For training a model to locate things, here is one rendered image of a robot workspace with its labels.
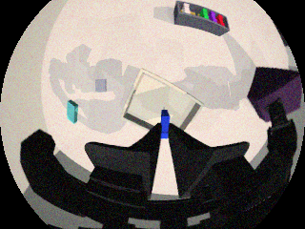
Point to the pale beige shallow tray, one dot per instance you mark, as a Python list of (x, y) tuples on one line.
[(150, 94)]

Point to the teal rectangular block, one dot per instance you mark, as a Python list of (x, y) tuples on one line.
[(72, 111)]

